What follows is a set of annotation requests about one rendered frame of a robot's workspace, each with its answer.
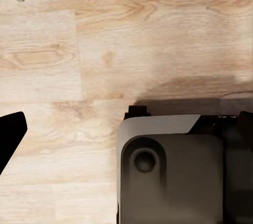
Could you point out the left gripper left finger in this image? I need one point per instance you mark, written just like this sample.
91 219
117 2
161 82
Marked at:
13 127

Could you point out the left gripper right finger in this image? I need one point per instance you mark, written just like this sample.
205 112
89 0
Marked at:
245 128

